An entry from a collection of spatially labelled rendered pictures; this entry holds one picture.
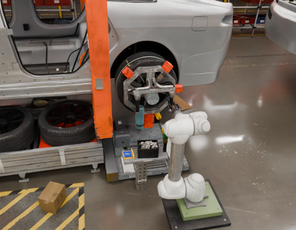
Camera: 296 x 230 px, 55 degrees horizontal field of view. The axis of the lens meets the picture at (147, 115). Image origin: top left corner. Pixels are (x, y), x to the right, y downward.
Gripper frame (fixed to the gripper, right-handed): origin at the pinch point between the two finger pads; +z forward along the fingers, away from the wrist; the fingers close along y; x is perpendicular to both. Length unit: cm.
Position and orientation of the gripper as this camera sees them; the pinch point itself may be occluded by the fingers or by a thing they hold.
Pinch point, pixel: (170, 102)
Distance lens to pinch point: 288.7
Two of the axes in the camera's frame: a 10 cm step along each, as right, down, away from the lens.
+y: 9.7, -1.0, 2.0
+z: -2.2, -5.5, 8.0
